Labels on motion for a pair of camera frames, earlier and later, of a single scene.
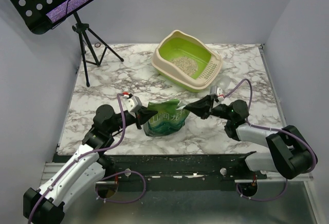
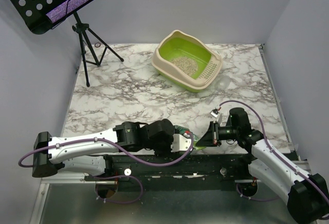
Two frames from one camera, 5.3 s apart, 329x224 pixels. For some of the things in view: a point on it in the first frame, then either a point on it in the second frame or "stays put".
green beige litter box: x=186 y=61 stays put
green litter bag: x=169 y=119 → x=187 y=133
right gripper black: x=209 y=107 → x=213 y=133
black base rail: x=183 y=172 stays put
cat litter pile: x=186 y=64 stays put
